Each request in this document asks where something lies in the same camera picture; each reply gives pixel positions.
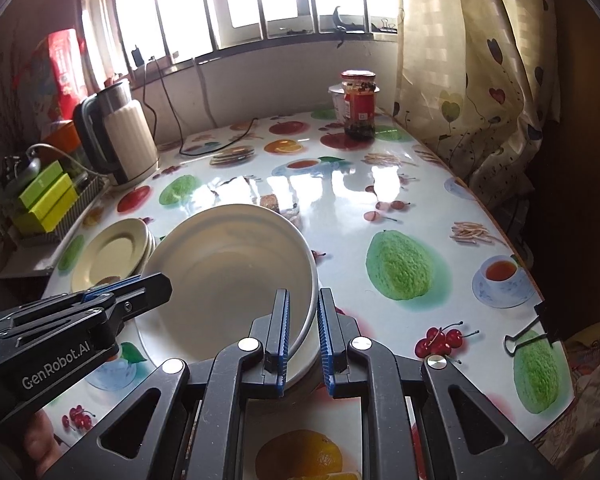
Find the lime green box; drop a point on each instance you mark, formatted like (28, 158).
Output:
(47, 200)

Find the white lidded container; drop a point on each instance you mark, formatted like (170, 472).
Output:
(336, 102)

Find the heart print curtain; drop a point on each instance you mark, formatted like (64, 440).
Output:
(475, 75)

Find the fruit print tablecloth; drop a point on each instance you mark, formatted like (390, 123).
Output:
(380, 200)

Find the red printed bag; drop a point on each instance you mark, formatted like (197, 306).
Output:
(62, 67)

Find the small silver binder clip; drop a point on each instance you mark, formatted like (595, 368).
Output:
(388, 25)

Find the white ceramic bowl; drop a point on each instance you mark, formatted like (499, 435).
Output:
(300, 365)
(220, 280)

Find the black binder clip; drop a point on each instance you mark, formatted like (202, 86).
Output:
(540, 327)

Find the black charger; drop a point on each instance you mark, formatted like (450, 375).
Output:
(138, 56)

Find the person's left hand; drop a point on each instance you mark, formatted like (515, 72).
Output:
(42, 442)

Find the floral blanket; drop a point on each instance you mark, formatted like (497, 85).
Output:
(580, 395)

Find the grey green device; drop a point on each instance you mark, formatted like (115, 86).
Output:
(27, 167)

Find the window frame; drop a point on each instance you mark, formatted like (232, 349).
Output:
(240, 5)

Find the red label glass jar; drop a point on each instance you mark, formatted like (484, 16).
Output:
(358, 105)

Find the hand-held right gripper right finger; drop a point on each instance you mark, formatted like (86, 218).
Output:
(325, 345)

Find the zigzag patterned box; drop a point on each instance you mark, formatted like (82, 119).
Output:
(77, 200)

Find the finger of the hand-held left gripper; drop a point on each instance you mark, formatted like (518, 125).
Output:
(140, 292)

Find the cream and black electric kettle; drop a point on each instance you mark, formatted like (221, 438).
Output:
(120, 135)

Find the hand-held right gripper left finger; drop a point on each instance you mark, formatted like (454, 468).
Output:
(283, 345)

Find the large cream plate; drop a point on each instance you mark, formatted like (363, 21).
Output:
(151, 247)

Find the black window latch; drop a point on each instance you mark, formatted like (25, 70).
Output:
(345, 22)

